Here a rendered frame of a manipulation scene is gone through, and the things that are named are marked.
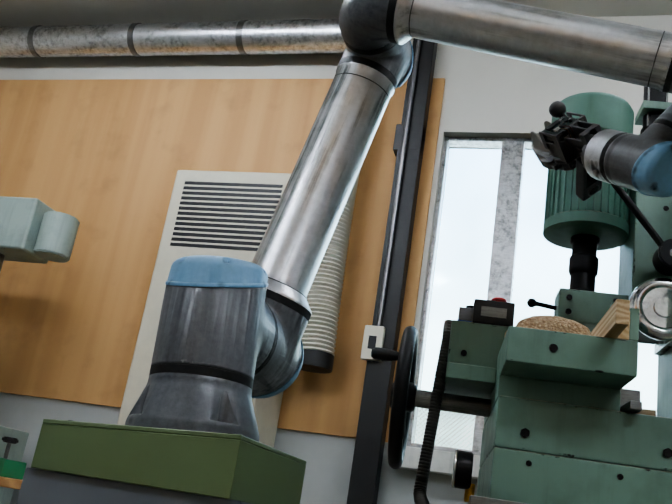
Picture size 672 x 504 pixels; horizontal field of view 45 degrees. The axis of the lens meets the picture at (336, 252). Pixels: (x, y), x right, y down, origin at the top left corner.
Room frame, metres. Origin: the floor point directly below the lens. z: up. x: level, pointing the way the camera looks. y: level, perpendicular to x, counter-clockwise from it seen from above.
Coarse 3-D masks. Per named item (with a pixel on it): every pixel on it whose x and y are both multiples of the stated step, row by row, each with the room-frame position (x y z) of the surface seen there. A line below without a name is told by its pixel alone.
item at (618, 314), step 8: (616, 304) 1.20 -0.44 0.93; (624, 304) 1.20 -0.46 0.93; (608, 312) 1.26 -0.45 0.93; (616, 312) 1.20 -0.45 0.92; (624, 312) 1.20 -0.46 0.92; (600, 320) 1.32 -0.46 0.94; (608, 320) 1.25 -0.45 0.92; (616, 320) 1.20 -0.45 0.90; (624, 320) 1.20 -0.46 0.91; (600, 328) 1.32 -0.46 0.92; (608, 328) 1.25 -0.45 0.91; (616, 328) 1.22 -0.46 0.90; (624, 328) 1.22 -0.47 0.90; (600, 336) 1.32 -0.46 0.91; (608, 336) 1.28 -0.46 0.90; (616, 336) 1.27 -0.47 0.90
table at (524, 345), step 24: (528, 336) 1.30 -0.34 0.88; (552, 336) 1.30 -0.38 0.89; (576, 336) 1.29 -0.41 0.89; (504, 360) 1.33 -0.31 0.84; (528, 360) 1.30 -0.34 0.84; (552, 360) 1.30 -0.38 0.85; (576, 360) 1.29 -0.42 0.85; (600, 360) 1.28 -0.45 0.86; (624, 360) 1.28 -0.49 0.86; (456, 384) 1.59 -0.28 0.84; (480, 384) 1.55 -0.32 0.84; (600, 384) 1.37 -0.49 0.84; (624, 384) 1.34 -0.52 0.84
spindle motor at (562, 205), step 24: (576, 96) 1.53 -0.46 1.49; (600, 96) 1.51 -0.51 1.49; (552, 120) 1.60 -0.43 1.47; (600, 120) 1.51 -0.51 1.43; (624, 120) 1.52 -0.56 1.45; (552, 192) 1.57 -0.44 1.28; (600, 192) 1.51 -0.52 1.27; (552, 216) 1.56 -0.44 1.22; (576, 216) 1.52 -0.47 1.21; (600, 216) 1.51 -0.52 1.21; (624, 216) 1.53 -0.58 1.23; (552, 240) 1.64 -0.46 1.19; (600, 240) 1.59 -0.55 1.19; (624, 240) 1.58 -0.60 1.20
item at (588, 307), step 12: (564, 288) 1.57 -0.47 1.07; (564, 300) 1.57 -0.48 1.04; (576, 300) 1.56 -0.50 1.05; (588, 300) 1.56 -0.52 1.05; (600, 300) 1.56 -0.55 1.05; (612, 300) 1.55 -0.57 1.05; (564, 312) 1.57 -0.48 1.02; (576, 312) 1.56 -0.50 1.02; (588, 312) 1.56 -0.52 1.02; (600, 312) 1.56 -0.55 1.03; (588, 324) 1.57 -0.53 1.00
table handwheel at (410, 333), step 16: (416, 336) 1.58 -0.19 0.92; (400, 352) 1.53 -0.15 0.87; (416, 352) 1.71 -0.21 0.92; (400, 368) 1.51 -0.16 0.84; (400, 384) 1.51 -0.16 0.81; (400, 400) 1.51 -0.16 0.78; (416, 400) 1.63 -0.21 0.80; (448, 400) 1.62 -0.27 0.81; (464, 400) 1.61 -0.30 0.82; (480, 400) 1.61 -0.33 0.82; (400, 416) 1.52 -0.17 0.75; (400, 432) 1.54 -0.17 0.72; (400, 448) 1.57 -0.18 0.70; (400, 464) 1.63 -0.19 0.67
